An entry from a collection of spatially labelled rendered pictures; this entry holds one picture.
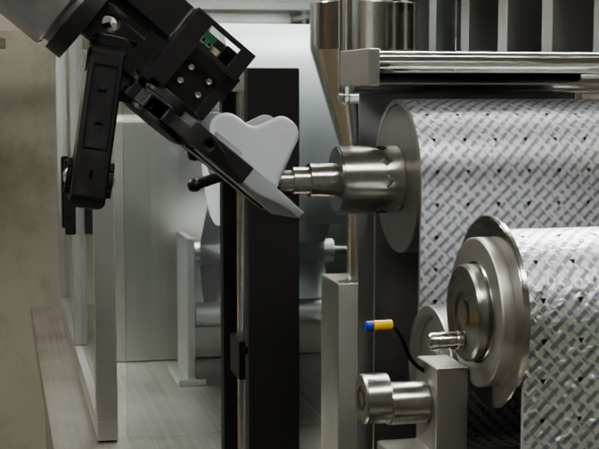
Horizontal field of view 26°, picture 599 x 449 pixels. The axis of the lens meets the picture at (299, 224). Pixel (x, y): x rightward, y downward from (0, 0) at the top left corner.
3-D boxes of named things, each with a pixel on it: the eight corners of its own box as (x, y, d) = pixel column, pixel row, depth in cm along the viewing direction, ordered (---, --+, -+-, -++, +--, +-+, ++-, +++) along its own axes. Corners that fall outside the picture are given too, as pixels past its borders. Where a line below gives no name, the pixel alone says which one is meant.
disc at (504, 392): (454, 388, 107) (454, 210, 107) (459, 388, 108) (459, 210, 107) (524, 427, 93) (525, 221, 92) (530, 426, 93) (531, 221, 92)
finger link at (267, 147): (347, 163, 91) (244, 78, 90) (294, 229, 90) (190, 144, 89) (340, 165, 94) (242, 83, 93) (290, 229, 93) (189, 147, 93)
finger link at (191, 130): (255, 167, 88) (154, 85, 88) (241, 184, 88) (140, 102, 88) (250, 169, 93) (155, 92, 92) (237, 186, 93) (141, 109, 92)
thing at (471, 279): (478, 264, 96) (481, 365, 96) (504, 263, 96) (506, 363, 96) (444, 263, 103) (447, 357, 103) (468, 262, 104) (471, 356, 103)
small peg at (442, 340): (424, 346, 100) (425, 329, 99) (459, 345, 100) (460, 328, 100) (430, 353, 98) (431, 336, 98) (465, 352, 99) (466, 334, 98)
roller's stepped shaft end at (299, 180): (269, 196, 122) (269, 162, 122) (331, 195, 124) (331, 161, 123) (276, 200, 119) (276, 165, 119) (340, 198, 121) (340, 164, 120)
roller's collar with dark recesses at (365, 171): (326, 210, 125) (327, 144, 125) (386, 209, 127) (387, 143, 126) (344, 216, 119) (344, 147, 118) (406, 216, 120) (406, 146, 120)
